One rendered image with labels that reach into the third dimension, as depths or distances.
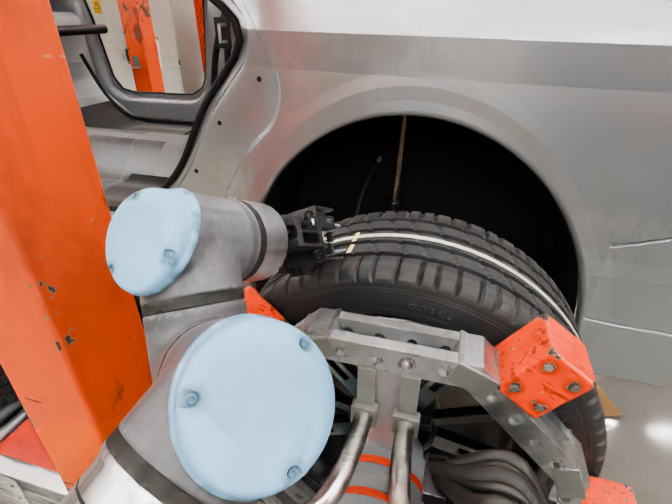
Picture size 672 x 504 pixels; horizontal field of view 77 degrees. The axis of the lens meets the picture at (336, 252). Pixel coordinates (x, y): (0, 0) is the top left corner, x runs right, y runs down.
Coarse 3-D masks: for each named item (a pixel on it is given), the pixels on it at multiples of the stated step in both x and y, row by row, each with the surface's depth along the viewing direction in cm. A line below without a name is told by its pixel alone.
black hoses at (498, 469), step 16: (496, 448) 51; (432, 464) 54; (448, 464) 52; (464, 464) 51; (480, 464) 50; (496, 464) 49; (512, 464) 49; (528, 464) 49; (432, 480) 53; (448, 480) 51; (464, 480) 49; (480, 480) 47; (496, 480) 47; (512, 480) 46; (528, 480) 48; (432, 496) 52; (448, 496) 49; (464, 496) 47; (480, 496) 46; (496, 496) 45; (512, 496) 45; (528, 496) 46; (544, 496) 48
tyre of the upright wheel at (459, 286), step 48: (384, 240) 67; (480, 240) 70; (288, 288) 66; (336, 288) 62; (384, 288) 59; (432, 288) 57; (480, 288) 58; (528, 288) 64; (576, 336) 66; (576, 432) 62
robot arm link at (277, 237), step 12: (252, 204) 45; (264, 204) 48; (264, 216) 44; (276, 216) 47; (276, 228) 45; (276, 240) 45; (276, 252) 45; (264, 264) 44; (276, 264) 46; (252, 276) 44; (264, 276) 47
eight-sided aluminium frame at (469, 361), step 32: (320, 320) 58; (352, 320) 58; (384, 320) 58; (352, 352) 56; (384, 352) 54; (416, 352) 53; (448, 352) 53; (480, 352) 53; (448, 384) 54; (480, 384) 52; (512, 416) 53; (544, 416) 57; (544, 448) 54; (576, 448) 57; (544, 480) 63; (576, 480) 55
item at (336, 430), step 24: (432, 384) 68; (336, 408) 101; (432, 408) 73; (456, 408) 72; (480, 408) 69; (336, 432) 81; (432, 432) 74; (456, 432) 97; (480, 432) 92; (504, 432) 86; (336, 456) 93; (456, 456) 92; (528, 456) 73; (312, 480) 87
